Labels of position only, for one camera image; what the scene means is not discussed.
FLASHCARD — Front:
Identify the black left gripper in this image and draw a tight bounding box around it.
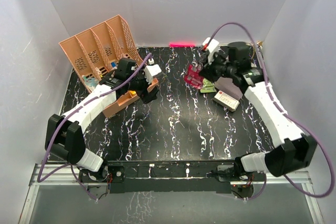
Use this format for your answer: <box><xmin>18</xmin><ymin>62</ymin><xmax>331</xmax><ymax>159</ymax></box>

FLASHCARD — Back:
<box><xmin>127</xmin><ymin>65</ymin><xmax>159</xmax><ymax>103</ymax></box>

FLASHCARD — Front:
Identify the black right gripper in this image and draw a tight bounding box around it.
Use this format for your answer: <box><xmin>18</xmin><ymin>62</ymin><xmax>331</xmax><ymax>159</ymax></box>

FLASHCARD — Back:
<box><xmin>198</xmin><ymin>51</ymin><xmax>237</xmax><ymax>83</ymax></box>

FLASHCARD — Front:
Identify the red snack packet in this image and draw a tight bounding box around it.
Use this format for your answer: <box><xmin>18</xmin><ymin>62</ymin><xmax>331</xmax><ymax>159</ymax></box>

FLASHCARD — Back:
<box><xmin>184</xmin><ymin>64</ymin><xmax>204</xmax><ymax>89</ymax></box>

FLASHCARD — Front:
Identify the green snack packet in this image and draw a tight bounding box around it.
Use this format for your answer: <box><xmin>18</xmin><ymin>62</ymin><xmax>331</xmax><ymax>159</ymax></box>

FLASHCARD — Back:
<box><xmin>200</xmin><ymin>79</ymin><xmax>216</xmax><ymax>93</ymax></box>

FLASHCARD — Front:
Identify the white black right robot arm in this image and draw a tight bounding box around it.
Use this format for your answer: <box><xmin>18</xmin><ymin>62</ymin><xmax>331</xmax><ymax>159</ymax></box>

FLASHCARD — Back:
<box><xmin>199</xmin><ymin>38</ymin><xmax>317</xmax><ymax>180</ymax></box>

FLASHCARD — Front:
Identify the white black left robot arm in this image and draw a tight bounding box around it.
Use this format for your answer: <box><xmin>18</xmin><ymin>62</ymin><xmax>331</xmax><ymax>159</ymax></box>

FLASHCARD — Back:
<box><xmin>45</xmin><ymin>54</ymin><xmax>162</xmax><ymax>182</ymax></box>

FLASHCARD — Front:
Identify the white red cardboard box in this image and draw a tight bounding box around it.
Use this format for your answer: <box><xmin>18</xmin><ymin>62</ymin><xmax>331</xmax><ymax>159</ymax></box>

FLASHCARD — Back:
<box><xmin>213</xmin><ymin>91</ymin><xmax>239</xmax><ymax>112</ymax></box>

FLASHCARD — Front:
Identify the pink red marker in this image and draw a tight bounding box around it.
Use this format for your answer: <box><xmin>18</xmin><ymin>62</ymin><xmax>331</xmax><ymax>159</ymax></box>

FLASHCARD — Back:
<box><xmin>169</xmin><ymin>42</ymin><xmax>195</xmax><ymax>48</ymax></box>

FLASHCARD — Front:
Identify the blue correction tape blister pack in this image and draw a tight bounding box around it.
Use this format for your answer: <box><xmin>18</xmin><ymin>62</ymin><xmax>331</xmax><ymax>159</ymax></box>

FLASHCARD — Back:
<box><xmin>82</xmin><ymin>74</ymin><xmax>99</xmax><ymax>92</ymax></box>

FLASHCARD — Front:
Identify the peach plastic desk organizer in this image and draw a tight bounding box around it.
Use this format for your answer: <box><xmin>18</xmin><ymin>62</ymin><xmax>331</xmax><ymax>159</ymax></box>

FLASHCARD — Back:
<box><xmin>59</xmin><ymin>15</ymin><xmax>158</xmax><ymax>117</ymax></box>

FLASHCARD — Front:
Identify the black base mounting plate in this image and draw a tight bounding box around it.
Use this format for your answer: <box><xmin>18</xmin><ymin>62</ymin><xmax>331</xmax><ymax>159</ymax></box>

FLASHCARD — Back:
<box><xmin>79</xmin><ymin>160</ymin><xmax>264</xmax><ymax>194</ymax></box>

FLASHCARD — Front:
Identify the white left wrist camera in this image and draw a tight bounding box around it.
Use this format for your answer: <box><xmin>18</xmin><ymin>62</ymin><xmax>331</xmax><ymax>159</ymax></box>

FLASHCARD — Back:
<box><xmin>144</xmin><ymin>58</ymin><xmax>162</xmax><ymax>83</ymax></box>

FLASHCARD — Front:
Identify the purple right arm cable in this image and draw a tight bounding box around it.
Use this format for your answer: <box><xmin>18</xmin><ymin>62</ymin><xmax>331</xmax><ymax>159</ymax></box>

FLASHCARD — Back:
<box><xmin>207</xmin><ymin>22</ymin><xmax>333</xmax><ymax>201</ymax></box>

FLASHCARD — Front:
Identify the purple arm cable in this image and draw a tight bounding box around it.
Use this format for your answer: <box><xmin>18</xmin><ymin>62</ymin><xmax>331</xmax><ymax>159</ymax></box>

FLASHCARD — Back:
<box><xmin>36</xmin><ymin>52</ymin><xmax>154</xmax><ymax>202</ymax></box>
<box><xmin>207</xmin><ymin>22</ymin><xmax>333</xmax><ymax>201</ymax></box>

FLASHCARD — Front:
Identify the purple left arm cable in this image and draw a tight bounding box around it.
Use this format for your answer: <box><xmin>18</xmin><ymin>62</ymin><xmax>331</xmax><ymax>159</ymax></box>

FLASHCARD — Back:
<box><xmin>36</xmin><ymin>52</ymin><xmax>154</xmax><ymax>202</ymax></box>

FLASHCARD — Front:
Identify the aluminium frame rail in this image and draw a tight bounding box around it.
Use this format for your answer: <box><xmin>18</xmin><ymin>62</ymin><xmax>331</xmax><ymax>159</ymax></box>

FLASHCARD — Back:
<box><xmin>18</xmin><ymin>42</ymin><xmax>323</xmax><ymax>224</ymax></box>

